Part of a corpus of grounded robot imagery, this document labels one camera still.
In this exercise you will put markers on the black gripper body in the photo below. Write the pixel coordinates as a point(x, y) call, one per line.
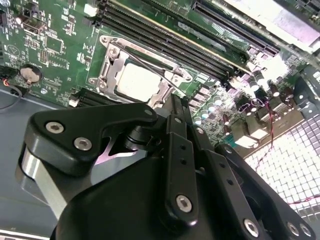
point(112, 212)

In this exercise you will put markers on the silver CPU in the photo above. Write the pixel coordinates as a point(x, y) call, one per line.
point(137, 80)

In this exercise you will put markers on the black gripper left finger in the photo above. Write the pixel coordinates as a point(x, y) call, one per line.
point(100, 116)

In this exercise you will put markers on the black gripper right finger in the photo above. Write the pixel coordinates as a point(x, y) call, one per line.
point(228, 192)

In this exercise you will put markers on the metal socket cover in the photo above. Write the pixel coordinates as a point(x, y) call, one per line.
point(113, 72)

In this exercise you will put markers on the metal locking lever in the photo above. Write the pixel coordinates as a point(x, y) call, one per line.
point(147, 63)

